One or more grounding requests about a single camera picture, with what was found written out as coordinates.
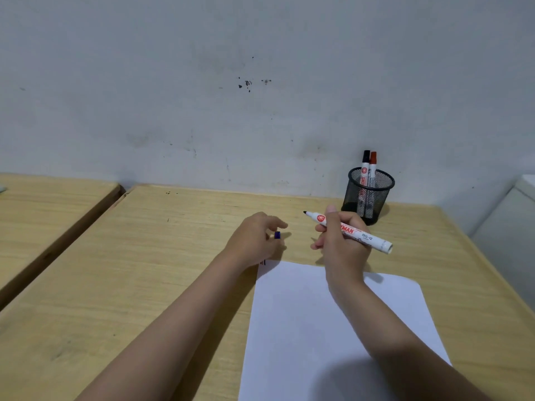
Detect person's right hand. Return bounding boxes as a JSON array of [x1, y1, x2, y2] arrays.
[[310, 206, 373, 289]]

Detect person's left hand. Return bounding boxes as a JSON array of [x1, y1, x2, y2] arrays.
[[222, 211, 289, 273]]

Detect white marker pen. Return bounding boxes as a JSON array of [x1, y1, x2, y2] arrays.
[[303, 211, 394, 255]]

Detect person's left forearm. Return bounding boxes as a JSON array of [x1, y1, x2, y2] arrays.
[[75, 251, 261, 401]]

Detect person's right forearm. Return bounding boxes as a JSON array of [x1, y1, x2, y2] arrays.
[[326, 275, 490, 401]]

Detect black mesh pen holder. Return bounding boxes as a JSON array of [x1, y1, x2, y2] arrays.
[[341, 167, 396, 226]]

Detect black capped white marker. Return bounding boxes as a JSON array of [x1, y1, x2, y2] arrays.
[[359, 150, 372, 217]]

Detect red capped white marker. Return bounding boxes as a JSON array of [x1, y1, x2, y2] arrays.
[[366, 152, 378, 217]]

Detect white paper sheet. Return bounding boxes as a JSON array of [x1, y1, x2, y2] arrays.
[[238, 260, 453, 401]]

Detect white appliance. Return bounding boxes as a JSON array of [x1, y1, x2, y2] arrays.
[[470, 174, 535, 314]]

